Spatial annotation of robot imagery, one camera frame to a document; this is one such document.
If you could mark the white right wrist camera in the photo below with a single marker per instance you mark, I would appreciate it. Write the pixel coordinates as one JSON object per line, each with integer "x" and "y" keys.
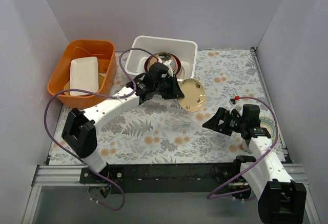
{"x": 236, "y": 107}

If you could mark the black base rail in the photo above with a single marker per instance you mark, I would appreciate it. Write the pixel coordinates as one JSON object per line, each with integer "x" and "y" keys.
{"x": 171, "y": 178}

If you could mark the orange plastic bin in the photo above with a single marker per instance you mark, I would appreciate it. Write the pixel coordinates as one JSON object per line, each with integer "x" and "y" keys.
{"x": 105, "y": 53}

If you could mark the white cup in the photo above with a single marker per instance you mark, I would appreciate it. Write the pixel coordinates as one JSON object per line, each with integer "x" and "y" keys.
{"x": 245, "y": 147}

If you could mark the aluminium frame rail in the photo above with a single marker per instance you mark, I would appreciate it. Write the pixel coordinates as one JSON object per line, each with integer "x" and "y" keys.
{"x": 50, "y": 176}

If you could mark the yellow plate in orange bin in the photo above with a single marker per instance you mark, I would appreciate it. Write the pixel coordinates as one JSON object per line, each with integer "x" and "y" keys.
{"x": 101, "y": 78}

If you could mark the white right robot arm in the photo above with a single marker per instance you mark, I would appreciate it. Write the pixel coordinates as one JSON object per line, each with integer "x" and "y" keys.
{"x": 280, "y": 198}

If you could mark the white plastic bin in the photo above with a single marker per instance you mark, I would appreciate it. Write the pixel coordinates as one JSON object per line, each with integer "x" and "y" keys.
{"x": 185, "y": 50}

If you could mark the teal patterned plate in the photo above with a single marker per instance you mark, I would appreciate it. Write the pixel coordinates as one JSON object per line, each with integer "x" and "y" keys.
{"x": 269, "y": 124}

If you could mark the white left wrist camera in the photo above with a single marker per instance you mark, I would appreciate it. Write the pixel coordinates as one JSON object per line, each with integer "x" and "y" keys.
{"x": 171, "y": 64}

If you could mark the white rectangular plate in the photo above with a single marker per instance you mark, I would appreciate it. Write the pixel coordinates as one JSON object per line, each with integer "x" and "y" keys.
{"x": 84, "y": 74}

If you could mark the tan bottom plate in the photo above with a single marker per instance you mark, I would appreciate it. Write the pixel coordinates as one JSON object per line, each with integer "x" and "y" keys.
{"x": 194, "y": 95}

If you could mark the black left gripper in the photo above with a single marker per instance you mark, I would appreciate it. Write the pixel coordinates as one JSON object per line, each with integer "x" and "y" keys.
{"x": 166, "y": 87}

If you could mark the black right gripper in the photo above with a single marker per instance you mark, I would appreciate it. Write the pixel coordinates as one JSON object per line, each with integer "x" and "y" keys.
{"x": 221, "y": 122}

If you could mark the red rimmed cream plate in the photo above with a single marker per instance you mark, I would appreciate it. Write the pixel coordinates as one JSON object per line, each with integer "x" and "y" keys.
{"x": 180, "y": 70}

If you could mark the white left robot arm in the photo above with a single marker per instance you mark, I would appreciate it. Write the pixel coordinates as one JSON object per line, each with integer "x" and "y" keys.
{"x": 81, "y": 127}

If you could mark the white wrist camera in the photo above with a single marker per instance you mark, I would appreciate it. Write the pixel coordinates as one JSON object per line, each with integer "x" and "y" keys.
{"x": 171, "y": 64}
{"x": 236, "y": 107}

